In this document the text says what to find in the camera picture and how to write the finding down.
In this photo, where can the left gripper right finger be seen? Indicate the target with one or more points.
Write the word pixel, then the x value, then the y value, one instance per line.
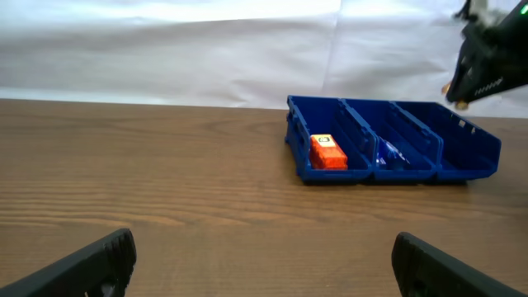
pixel 437 272

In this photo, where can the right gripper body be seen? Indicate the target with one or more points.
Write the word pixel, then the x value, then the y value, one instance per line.
pixel 503 53

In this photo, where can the gold candy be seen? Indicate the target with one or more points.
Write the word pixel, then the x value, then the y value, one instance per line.
pixel 461 105

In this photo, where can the blue tray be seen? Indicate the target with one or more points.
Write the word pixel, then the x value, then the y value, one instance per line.
pixel 466 165

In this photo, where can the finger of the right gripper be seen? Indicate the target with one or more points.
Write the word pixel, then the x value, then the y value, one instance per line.
pixel 495 86
pixel 462 74

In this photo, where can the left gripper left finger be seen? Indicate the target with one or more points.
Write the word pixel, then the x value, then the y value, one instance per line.
pixel 82 272

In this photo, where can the blue candy pack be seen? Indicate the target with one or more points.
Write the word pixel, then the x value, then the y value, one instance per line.
pixel 398 158
pixel 383 158

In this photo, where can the orange candy box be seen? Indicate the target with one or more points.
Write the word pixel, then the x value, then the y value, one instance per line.
pixel 335 165
pixel 326 145

